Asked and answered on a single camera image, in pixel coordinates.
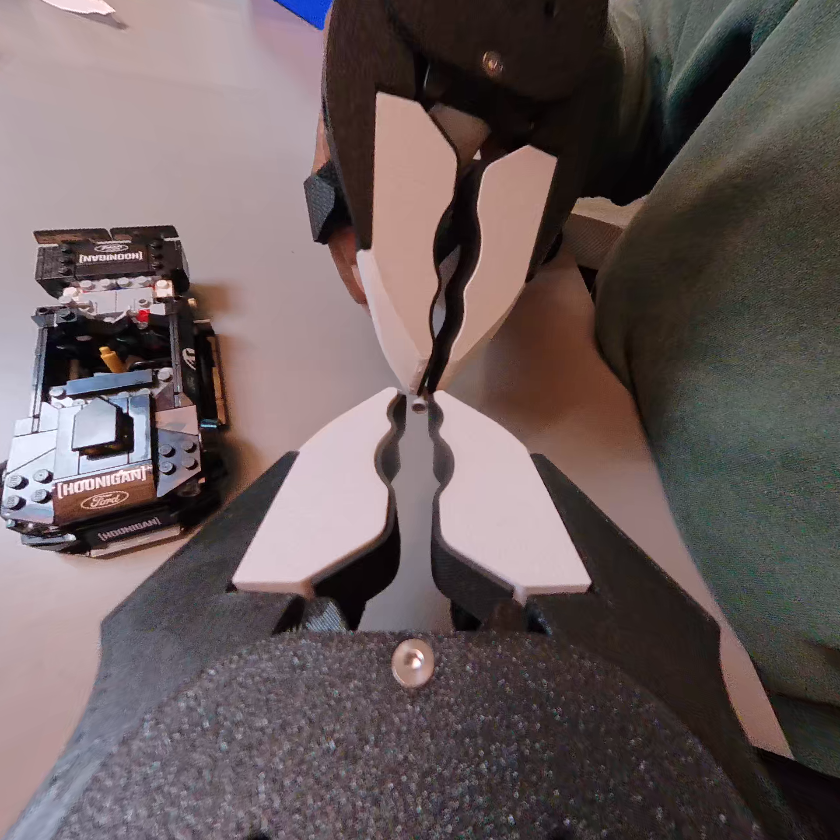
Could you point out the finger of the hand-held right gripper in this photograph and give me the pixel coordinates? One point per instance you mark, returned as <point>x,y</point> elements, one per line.
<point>400,223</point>
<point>505,236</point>

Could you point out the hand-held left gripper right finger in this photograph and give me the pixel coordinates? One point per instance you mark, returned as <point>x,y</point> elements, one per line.
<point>512,505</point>

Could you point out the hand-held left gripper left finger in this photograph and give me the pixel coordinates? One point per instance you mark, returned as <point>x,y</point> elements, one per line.
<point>322,505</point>

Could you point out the small light grey lego piece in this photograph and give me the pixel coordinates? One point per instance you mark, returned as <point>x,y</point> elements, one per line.
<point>418,403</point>

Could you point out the blue plastic bin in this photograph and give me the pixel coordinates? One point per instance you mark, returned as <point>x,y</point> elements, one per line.
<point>302,11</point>

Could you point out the black lego car model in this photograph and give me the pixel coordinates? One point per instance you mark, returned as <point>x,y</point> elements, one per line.
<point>105,433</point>

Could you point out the person's right hand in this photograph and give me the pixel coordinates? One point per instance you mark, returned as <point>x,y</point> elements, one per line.
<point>348,269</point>

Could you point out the person's green sweatshirt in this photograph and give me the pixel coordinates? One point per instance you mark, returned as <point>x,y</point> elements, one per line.
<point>735,394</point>

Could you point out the white sticker sheet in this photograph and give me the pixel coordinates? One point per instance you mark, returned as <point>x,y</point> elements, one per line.
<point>82,5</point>

